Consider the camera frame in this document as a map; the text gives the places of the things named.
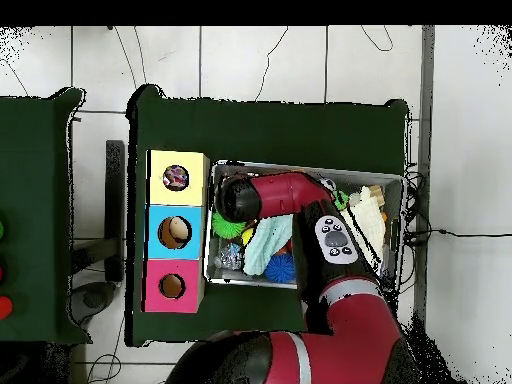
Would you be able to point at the wooden box with three holes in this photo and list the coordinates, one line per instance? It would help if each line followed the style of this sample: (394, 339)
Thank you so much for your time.
(176, 200)

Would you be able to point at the black flat stand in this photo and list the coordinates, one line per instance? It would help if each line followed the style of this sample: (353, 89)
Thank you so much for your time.
(115, 200)

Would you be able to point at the grey round base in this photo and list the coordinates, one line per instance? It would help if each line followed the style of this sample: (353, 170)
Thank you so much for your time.
(92, 300)

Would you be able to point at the dark green table cloth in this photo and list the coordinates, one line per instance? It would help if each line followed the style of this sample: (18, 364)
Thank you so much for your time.
(32, 200)
(280, 132)

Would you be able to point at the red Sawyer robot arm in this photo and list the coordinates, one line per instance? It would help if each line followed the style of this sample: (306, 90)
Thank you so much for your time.
(288, 196)

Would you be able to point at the yellow ball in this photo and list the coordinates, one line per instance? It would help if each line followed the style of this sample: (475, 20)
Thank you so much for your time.
(247, 236)

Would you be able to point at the multicolour spotted cloth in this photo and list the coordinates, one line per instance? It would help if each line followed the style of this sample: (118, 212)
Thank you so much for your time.
(176, 178)

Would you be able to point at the blue spiky ball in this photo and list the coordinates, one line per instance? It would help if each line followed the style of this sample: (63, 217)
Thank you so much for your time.
(280, 270)

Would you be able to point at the light blue cloth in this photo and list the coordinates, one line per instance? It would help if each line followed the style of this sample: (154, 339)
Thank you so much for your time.
(266, 240)

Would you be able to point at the clear mesh bin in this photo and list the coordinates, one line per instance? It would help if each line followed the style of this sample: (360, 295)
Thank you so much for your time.
(224, 276)

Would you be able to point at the green spiky ball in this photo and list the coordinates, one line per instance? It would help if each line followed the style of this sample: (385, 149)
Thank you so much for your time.
(226, 227)

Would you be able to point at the red round object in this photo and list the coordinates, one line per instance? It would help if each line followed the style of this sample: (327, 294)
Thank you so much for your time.
(4, 308)

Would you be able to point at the cream white cloth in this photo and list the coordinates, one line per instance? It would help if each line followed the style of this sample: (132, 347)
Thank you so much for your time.
(370, 216)

